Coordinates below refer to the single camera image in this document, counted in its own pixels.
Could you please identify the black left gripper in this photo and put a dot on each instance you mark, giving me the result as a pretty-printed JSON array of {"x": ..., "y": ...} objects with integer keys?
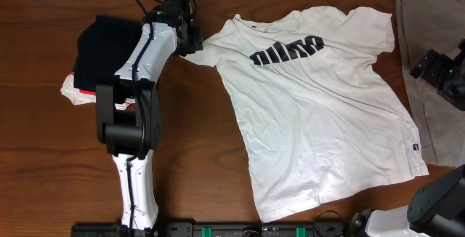
[{"x": 196, "y": 40}]

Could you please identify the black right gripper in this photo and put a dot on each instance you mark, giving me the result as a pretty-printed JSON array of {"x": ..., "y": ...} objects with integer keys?
[{"x": 434, "y": 74}]

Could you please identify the white printed t-shirt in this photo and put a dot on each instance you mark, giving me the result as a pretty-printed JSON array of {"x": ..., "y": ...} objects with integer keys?
[{"x": 318, "y": 123}]

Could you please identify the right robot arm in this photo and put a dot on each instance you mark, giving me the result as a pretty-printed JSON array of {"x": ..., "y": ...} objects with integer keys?
[{"x": 436, "y": 209}]

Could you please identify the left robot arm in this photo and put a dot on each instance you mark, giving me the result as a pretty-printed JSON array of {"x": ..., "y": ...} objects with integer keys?
[{"x": 129, "y": 119}]

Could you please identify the olive grey garment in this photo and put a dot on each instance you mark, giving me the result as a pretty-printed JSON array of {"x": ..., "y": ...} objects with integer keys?
[{"x": 439, "y": 25}]

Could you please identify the black folded garment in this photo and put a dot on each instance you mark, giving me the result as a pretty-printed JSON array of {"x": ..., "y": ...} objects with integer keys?
[{"x": 103, "y": 48}]

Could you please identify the white folded garment red trim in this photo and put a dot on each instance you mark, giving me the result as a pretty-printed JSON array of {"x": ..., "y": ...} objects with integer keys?
[{"x": 76, "y": 96}]

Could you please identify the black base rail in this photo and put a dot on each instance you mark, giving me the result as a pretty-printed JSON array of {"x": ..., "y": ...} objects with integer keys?
[{"x": 191, "y": 229}]

